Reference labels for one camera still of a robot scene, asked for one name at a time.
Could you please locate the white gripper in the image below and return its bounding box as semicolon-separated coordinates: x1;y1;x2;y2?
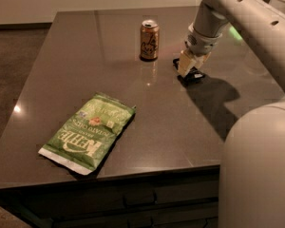
178;25;222;78

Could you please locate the black RXBAR chocolate bar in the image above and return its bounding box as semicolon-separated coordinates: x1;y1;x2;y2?
173;58;206;84

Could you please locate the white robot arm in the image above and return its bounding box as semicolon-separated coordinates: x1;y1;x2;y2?
178;0;285;228

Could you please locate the orange LaCroix soda can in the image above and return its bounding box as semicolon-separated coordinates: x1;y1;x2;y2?
140;19;160;61

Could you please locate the green Kettle chips bag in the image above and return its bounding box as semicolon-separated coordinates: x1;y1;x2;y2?
38;93;136;176

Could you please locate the dark drawer cabinet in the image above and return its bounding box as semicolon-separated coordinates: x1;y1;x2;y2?
0;167;219;228

